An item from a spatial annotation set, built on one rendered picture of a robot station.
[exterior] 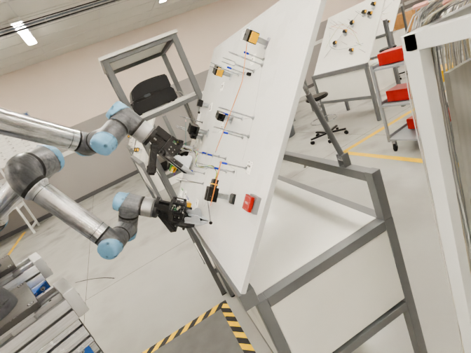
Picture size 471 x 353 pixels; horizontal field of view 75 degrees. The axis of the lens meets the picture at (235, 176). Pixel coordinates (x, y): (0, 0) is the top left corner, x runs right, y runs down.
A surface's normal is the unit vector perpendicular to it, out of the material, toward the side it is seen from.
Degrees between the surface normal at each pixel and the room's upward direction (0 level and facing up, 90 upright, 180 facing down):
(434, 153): 90
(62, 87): 90
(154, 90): 90
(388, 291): 90
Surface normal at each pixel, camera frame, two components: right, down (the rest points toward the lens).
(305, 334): 0.35, 0.18
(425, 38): -0.83, 0.47
